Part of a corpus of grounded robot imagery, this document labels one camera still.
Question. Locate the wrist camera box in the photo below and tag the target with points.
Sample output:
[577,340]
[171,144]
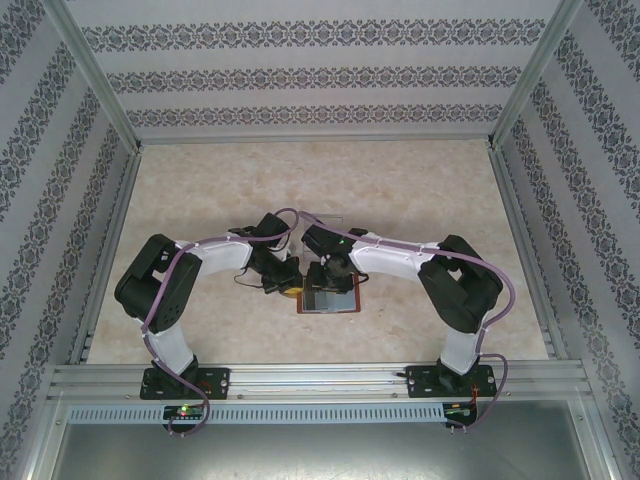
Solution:
[289,255]
[325,258]

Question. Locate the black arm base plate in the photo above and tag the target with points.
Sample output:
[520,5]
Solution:
[220,382]
[420,382]

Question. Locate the small circuit board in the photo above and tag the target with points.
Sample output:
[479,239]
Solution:
[460,410]
[185,411]

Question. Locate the grey metal panel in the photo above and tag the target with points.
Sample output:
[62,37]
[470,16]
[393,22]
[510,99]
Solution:
[320,450]

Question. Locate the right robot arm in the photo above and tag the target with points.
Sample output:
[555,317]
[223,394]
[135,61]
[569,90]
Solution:
[465,295]

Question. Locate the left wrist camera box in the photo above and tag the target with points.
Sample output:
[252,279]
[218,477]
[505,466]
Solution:
[289,255]

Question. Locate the clear plastic box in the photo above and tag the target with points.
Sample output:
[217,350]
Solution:
[330,218]

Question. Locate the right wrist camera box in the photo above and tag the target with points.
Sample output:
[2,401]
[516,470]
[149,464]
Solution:
[325,258]

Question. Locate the aluminium mounting rail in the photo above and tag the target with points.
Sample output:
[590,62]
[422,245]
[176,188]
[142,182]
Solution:
[320,380]

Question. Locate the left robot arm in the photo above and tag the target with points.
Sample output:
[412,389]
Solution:
[165,295]

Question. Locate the aluminium side rail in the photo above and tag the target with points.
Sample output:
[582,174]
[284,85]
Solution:
[109,250]
[526,250]

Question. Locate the brown leather card holder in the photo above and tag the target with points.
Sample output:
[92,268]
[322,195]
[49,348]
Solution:
[330,302]

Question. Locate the aluminium frame post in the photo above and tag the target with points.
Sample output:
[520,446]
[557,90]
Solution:
[531,75]
[97,75]

